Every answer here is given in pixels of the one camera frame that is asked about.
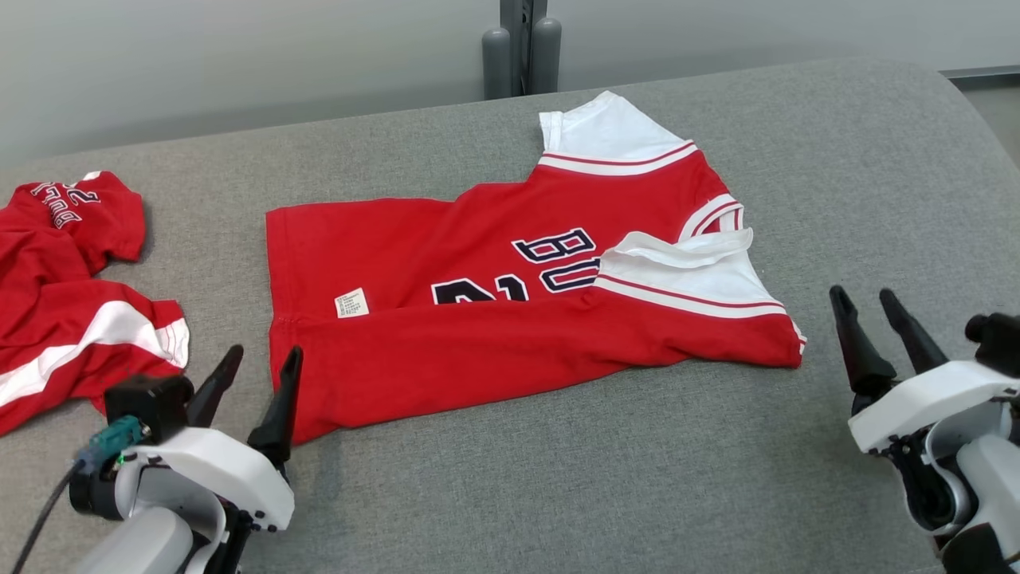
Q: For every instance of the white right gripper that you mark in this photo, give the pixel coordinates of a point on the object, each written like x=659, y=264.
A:
x=924, y=402

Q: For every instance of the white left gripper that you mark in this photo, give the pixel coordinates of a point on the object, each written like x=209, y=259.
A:
x=223, y=470

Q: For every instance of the red basketball shorts white stripe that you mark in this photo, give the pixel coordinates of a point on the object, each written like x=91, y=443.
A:
x=56, y=319

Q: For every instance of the red white basketball jersey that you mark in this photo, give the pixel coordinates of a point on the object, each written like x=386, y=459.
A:
x=478, y=351

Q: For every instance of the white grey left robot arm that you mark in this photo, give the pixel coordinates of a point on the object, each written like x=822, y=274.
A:
x=143, y=542

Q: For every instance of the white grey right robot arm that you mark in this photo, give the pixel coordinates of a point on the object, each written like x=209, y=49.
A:
x=988, y=478

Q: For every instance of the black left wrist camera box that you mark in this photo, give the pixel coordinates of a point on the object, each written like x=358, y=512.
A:
x=147, y=402

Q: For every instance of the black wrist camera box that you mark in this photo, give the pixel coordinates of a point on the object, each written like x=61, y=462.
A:
x=996, y=343
x=147, y=402

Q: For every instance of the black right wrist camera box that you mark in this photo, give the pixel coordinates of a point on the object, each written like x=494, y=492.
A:
x=996, y=343

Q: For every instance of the grey partition post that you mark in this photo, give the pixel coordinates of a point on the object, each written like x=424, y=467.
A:
x=522, y=48

